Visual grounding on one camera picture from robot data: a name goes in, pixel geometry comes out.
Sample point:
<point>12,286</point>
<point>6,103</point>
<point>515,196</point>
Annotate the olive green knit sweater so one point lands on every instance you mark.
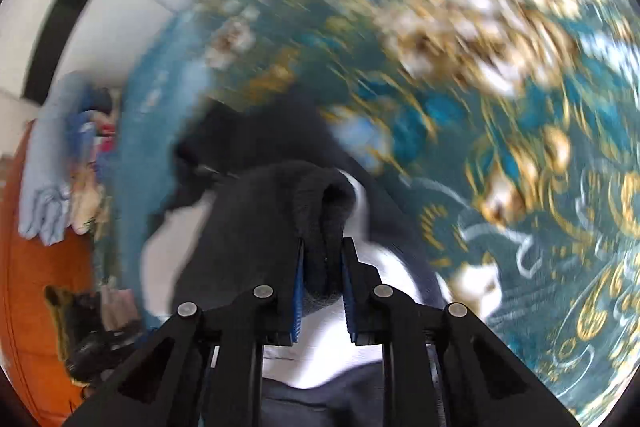
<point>55,302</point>

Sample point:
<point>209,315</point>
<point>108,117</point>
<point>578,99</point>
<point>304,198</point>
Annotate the dark grey fleece jacket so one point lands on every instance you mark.
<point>260,217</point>

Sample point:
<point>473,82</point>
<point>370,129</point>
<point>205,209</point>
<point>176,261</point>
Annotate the teal floral bed blanket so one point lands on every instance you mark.
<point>500,132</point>

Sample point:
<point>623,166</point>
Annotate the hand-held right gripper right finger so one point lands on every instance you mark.
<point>348,297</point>

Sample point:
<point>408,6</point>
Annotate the colourful printed folded blanket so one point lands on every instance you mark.
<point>87,187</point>

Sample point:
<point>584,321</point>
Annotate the light blue folded quilt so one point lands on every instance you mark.
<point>45,167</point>

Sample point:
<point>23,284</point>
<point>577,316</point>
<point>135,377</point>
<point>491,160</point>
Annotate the white glossy wardrobe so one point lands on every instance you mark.
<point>125,7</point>

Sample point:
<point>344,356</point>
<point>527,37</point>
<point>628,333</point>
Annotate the pink folded garment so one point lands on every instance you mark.
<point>120,307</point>

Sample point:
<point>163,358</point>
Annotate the grey folded garment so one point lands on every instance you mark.
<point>90,342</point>

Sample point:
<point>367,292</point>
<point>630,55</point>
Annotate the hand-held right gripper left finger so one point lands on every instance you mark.
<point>298,287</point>

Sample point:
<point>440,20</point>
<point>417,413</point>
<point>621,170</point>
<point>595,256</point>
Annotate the orange headboard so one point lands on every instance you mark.
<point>30,297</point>

